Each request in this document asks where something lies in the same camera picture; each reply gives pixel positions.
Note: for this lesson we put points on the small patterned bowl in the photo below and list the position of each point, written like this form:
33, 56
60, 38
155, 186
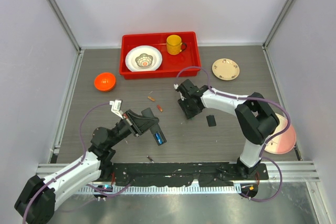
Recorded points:
144, 60

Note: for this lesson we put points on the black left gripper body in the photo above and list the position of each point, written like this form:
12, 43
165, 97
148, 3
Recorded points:
125, 118

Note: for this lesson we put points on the red plastic tray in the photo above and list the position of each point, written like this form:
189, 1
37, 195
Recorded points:
184, 64

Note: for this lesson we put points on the black remote control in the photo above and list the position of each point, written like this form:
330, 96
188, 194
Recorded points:
155, 128

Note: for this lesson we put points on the orange plastic bowl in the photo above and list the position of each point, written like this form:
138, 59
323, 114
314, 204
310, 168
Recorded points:
105, 82

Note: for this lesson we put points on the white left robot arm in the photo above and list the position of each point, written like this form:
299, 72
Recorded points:
41, 197

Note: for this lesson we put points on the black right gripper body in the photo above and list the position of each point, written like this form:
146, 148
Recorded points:
189, 110

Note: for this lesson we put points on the yellow mug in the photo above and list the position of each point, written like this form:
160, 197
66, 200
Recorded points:
175, 45

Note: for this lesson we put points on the pink plate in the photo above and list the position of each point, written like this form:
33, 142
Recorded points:
284, 142

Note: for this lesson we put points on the blue battery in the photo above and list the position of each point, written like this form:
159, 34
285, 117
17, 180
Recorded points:
158, 138

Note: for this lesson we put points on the black remote battery cover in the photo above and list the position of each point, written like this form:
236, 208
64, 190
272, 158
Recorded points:
211, 121

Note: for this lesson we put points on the beige floral plate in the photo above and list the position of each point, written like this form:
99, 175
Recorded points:
225, 69

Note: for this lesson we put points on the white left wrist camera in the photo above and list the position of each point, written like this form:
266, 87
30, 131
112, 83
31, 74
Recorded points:
116, 107

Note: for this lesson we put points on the white slotted cable duct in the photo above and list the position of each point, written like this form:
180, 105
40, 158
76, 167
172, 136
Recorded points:
192, 189

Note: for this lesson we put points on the orange battery near edge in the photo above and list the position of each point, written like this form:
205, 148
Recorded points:
159, 108

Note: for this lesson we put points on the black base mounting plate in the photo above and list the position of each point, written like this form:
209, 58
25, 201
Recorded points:
208, 174

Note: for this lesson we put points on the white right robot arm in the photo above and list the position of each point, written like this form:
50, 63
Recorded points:
256, 118

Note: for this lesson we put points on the white paper plate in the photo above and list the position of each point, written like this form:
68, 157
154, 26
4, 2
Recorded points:
150, 50

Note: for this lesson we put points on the orange battery left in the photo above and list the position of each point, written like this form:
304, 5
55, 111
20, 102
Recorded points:
151, 98

